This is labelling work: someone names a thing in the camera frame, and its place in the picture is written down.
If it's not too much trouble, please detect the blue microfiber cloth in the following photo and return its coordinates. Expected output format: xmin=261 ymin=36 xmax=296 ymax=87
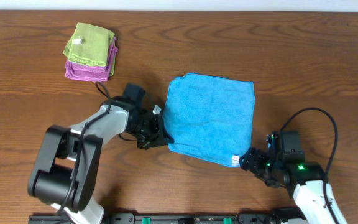
xmin=163 ymin=73 xmax=255 ymax=167

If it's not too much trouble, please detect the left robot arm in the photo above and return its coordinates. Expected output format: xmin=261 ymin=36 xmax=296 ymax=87
xmin=28 ymin=96 xmax=173 ymax=223

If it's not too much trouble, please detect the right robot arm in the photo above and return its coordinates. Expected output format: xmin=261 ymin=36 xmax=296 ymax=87
xmin=239 ymin=148 xmax=347 ymax=223

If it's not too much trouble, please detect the purple folded cloth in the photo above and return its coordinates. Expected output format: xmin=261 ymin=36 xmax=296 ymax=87
xmin=65 ymin=37 xmax=118 ymax=82

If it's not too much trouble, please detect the green folded cloth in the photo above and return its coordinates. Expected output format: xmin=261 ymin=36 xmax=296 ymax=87
xmin=63 ymin=22 xmax=115 ymax=67

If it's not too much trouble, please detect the right black cable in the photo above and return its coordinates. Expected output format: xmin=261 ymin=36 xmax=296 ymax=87
xmin=278 ymin=107 xmax=341 ymax=224

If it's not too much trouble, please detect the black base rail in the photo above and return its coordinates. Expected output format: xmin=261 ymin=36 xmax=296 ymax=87
xmin=28 ymin=212 xmax=307 ymax=224

